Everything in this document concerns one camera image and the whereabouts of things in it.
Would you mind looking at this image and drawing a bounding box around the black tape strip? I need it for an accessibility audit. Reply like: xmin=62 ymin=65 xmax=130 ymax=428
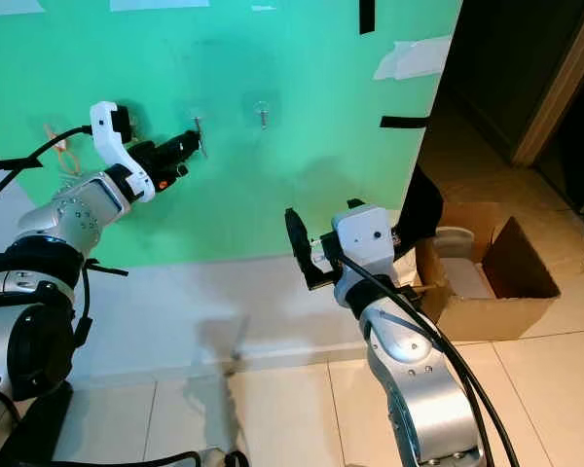
xmin=380 ymin=115 xmax=430 ymax=130
xmin=0 ymin=156 xmax=45 ymax=176
xmin=358 ymin=0 xmax=377 ymax=35

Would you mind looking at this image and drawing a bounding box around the white container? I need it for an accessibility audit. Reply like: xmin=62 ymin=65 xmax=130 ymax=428
xmin=433 ymin=226 xmax=497 ymax=301

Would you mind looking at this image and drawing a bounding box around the white tape strip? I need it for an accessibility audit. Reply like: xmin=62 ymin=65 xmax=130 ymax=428
xmin=0 ymin=0 xmax=42 ymax=18
xmin=110 ymin=0 xmax=211 ymax=13

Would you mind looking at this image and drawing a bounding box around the white paper patch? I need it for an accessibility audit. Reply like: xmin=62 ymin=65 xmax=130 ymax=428
xmin=373 ymin=35 xmax=455 ymax=81

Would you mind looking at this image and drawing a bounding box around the brown cardboard box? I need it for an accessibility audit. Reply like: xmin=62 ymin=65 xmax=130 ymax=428
xmin=414 ymin=201 xmax=564 ymax=343

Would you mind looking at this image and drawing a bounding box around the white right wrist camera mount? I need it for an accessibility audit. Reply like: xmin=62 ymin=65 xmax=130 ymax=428
xmin=331 ymin=202 xmax=398 ymax=308

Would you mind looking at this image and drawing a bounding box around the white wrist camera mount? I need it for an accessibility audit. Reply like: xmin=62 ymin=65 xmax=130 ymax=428
xmin=331 ymin=202 xmax=398 ymax=308
xmin=90 ymin=100 xmax=157 ymax=205

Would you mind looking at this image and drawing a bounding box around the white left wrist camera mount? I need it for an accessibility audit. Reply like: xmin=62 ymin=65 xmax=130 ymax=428
xmin=90 ymin=100 xmax=157 ymax=205

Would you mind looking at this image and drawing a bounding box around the green wall sheet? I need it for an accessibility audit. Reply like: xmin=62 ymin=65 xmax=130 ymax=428
xmin=0 ymin=0 xmax=466 ymax=269

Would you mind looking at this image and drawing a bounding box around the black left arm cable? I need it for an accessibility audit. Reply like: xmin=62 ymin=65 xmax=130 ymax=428
xmin=0 ymin=125 xmax=94 ymax=215

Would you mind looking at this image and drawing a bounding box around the wooden door frame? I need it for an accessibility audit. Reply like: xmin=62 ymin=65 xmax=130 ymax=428
xmin=511 ymin=8 xmax=584 ymax=168

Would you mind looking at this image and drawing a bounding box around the black floor cable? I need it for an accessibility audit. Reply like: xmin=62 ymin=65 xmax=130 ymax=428
xmin=58 ymin=448 xmax=249 ymax=467

